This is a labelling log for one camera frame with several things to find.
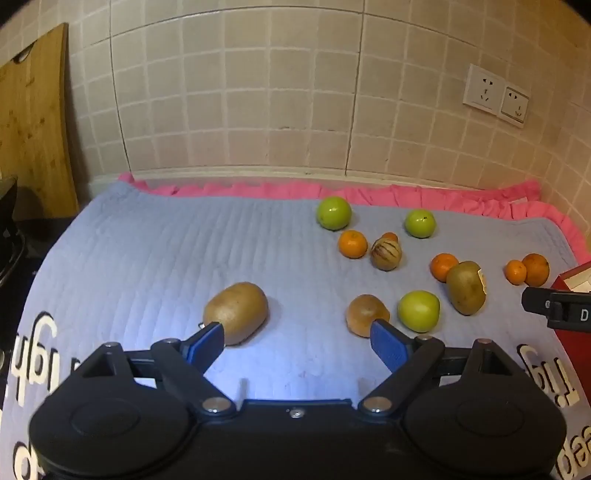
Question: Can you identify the pink ruffled cloth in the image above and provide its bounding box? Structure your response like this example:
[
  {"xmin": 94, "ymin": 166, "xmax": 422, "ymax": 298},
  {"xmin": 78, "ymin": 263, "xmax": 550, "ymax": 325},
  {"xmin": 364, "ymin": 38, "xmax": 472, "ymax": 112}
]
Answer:
[{"xmin": 118, "ymin": 173, "xmax": 590, "ymax": 264}]

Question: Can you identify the right white wall socket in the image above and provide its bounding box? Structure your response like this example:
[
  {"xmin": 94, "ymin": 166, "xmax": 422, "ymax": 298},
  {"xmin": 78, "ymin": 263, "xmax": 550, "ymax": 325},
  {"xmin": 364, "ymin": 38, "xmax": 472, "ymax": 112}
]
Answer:
[{"xmin": 498, "ymin": 83, "xmax": 530, "ymax": 128}]

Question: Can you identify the white wall socket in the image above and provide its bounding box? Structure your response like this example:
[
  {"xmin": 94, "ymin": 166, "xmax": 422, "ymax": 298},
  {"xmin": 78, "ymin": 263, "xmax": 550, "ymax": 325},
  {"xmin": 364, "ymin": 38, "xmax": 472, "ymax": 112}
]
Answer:
[
  {"xmin": 463, "ymin": 64, "xmax": 506, "ymax": 116},
  {"xmin": 498, "ymin": 83, "xmax": 530, "ymax": 128}
]

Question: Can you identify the large right orange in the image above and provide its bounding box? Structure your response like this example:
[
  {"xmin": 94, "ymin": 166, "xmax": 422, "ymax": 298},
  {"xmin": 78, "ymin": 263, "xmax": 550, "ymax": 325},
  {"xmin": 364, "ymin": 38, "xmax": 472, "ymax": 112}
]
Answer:
[{"xmin": 522, "ymin": 253, "xmax": 550, "ymax": 287}]

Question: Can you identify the left white wall socket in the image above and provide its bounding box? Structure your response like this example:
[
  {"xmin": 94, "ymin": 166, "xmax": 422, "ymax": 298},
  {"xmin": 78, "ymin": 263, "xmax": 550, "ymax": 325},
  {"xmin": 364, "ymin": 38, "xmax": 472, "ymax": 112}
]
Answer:
[{"xmin": 463, "ymin": 64, "xmax": 506, "ymax": 116}]

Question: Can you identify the wooden cutting board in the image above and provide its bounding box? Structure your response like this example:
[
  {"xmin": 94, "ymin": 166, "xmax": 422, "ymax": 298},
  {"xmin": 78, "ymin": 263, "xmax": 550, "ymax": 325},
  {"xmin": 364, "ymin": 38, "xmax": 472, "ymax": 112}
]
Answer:
[{"xmin": 1, "ymin": 23, "xmax": 79, "ymax": 220}]

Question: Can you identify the right small mandarin orange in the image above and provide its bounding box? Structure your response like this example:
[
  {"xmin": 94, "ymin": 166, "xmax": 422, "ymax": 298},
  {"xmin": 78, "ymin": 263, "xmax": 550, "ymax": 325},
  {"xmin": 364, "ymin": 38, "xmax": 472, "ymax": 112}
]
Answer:
[{"xmin": 504, "ymin": 260, "xmax": 528, "ymax": 286}]

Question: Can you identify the red white cardboard box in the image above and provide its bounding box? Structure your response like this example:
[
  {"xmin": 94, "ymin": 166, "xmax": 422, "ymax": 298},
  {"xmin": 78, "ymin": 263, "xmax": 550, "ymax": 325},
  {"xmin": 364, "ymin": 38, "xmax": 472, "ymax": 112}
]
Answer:
[{"xmin": 551, "ymin": 262, "xmax": 591, "ymax": 400}]

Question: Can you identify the round brown fruit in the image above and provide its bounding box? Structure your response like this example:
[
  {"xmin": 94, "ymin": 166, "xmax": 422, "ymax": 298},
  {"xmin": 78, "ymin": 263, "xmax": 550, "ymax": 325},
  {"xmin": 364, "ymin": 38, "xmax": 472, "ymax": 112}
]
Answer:
[{"xmin": 346, "ymin": 294, "xmax": 391, "ymax": 338}]

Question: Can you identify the middle mandarin orange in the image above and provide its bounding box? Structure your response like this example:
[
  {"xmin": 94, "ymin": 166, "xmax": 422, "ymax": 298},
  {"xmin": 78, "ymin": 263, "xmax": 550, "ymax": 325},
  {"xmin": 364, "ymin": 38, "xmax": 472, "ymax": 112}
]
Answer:
[{"xmin": 430, "ymin": 253, "xmax": 459, "ymax": 283}]

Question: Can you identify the green apple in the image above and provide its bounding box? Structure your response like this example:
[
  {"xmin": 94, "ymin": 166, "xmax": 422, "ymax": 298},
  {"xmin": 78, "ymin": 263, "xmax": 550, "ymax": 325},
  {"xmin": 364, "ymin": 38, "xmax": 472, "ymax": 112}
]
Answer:
[
  {"xmin": 405, "ymin": 209, "xmax": 437, "ymax": 239},
  {"xmin": 397, "ymin": 290, "xmax": 441, "ymax": 333},
  {"xmin": 317, "ymin": 196, "xmax": 353, "ymax": 231}
]

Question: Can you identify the left mandarin orange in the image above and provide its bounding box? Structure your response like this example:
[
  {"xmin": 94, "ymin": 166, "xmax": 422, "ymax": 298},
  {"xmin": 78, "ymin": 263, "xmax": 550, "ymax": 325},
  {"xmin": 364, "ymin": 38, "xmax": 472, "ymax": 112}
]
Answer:
[{"xmin": 338, "ymin": 230, "xmax": 369, "ymax": 259}]

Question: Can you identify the light blue quilted mat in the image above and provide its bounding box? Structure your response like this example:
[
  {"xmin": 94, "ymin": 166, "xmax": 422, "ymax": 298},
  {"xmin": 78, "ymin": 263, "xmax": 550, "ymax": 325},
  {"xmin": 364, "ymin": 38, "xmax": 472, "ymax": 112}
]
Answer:
[{"xmin": 1, "ymin": 182, "xmax": 590, "ymax": 479}]

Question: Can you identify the kiwi with yellow sticker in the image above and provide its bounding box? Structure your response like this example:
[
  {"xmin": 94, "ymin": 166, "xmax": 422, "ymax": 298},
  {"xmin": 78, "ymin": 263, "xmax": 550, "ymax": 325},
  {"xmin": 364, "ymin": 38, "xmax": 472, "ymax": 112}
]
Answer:
[{"xmin": 446, "ymin": 261, "xmax": 487, "ymax": 316}]

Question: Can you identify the plain brown kiwi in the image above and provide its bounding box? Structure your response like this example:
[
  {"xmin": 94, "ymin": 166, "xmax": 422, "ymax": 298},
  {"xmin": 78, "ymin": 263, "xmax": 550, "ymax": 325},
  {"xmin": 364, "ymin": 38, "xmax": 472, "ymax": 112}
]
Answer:
[{"xmin": 202, "ymin": 282, "xmax": 270, "ymax": 346}]

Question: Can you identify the striped tan pepino melon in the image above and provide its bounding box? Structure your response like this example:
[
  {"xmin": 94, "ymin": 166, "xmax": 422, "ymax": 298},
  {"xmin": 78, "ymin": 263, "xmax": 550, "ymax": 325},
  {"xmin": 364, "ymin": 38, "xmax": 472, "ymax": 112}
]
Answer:
[{"xmin": 370, "ymin": 237, "xmax": 403, "ymax": 271}]

